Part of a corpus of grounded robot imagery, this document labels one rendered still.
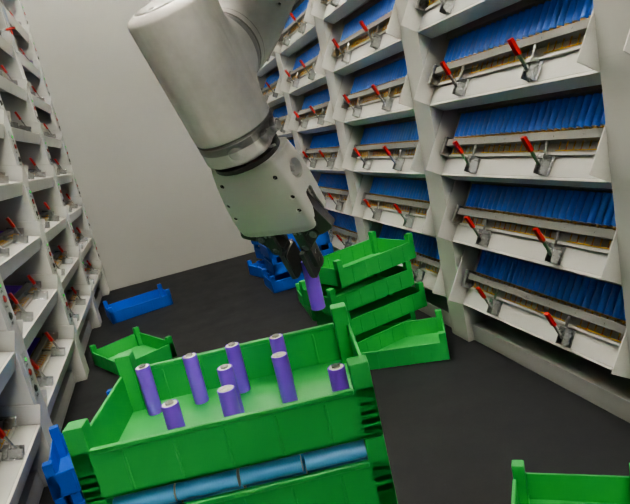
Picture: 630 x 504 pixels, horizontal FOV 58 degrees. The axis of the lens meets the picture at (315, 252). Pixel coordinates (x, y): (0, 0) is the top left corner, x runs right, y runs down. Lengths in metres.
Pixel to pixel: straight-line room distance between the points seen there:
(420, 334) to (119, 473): 1.35
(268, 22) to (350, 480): 0.47
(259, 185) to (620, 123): 0.68
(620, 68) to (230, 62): 0.71
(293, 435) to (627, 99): 0.77
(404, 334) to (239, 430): 1.30
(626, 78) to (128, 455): 0.90
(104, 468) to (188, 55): 0.40
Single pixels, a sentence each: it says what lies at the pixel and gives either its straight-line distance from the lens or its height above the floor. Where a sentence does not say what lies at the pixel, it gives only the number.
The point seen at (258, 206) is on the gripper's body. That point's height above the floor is 0.64.
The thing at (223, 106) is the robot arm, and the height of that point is 0.74.
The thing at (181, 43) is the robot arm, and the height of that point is 0.80.
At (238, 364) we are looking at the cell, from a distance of 0.73.
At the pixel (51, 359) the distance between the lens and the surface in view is 2.03.
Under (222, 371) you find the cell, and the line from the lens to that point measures 0.66.
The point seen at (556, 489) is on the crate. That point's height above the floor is 0.03.
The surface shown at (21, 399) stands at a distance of 1.56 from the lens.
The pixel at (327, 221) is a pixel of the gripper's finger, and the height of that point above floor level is 0.60.
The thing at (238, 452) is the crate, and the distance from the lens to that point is 0.60.
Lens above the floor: 0.71
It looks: 12 degrees down
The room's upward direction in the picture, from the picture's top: 12 degrees counter-clockwise
